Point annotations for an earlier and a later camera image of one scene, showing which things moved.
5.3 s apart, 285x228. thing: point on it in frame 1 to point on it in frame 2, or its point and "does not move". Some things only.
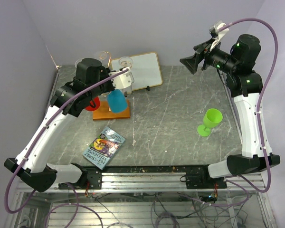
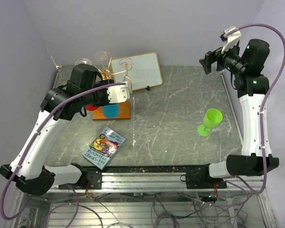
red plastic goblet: (94, 104) does not move
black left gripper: (111, 87) to (106, 100)
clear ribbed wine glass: (79, 61) does not move
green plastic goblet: (212, 118) does not move
